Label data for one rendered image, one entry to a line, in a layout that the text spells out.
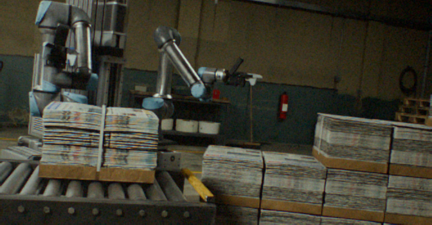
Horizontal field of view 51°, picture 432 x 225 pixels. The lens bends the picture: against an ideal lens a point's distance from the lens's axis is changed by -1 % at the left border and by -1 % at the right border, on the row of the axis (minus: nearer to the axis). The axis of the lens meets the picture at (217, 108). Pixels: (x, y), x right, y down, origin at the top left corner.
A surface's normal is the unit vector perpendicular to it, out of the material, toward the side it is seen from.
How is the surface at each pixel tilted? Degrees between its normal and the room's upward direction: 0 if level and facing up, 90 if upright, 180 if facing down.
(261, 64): 90
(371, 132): 90
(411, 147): 90
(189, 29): 90
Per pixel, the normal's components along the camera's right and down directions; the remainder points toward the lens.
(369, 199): -0.04, 0.04
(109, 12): -0.64, -0.03
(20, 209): 0.26, 0.07
